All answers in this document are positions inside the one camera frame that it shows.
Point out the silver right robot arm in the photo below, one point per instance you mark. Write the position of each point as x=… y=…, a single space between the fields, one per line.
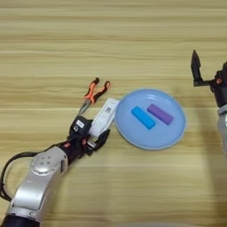
x=223 y=130

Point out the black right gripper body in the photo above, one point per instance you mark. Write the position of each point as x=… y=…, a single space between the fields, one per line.
x=221 y=88

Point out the purple rectangular block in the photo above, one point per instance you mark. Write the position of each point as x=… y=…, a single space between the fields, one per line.
x=160 y=114

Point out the blue rectangular block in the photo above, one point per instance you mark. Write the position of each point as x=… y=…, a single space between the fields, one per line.
x=143 y=117

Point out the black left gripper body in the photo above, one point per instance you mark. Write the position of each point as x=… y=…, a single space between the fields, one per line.
x=76 y=147

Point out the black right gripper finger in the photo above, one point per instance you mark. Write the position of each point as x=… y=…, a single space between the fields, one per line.
x=196 y=66

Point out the orange black pliers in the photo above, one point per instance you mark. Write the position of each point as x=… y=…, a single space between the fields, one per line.
x=91 y=94

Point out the light blue round plate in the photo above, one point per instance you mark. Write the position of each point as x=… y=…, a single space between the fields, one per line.
x=150 y=137

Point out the white rectangular remote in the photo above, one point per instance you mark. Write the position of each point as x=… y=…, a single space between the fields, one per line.
x=105 y=115

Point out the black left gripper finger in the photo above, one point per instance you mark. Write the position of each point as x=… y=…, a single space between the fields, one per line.
x=103 y=139

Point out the left black box white label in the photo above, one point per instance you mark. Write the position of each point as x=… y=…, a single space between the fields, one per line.
x=80 y=125

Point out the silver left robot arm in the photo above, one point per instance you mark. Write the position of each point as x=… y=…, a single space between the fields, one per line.
x=38 y=183

